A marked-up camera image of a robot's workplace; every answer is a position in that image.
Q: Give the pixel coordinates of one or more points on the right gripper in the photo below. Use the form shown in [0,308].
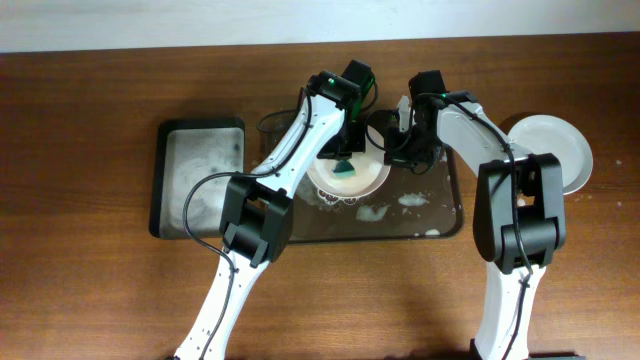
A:
[407,156]

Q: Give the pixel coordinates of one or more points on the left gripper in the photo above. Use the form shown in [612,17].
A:
[341,150]

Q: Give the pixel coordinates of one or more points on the green yellow sponge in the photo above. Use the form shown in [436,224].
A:
[343,169]

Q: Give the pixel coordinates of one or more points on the pink white plate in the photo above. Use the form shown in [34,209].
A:
[368,175]

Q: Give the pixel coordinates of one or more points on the pale green plate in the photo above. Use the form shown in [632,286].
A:
[549,134]

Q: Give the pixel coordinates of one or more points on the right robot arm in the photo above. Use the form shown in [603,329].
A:
[519,217]

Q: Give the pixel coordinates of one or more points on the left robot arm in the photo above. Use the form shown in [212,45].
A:
[257,218]

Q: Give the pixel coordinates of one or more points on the dark brown serving tray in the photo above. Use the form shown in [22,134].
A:
[405,206]

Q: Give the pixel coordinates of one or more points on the black soapy water tray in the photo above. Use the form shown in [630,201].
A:
[187,151]

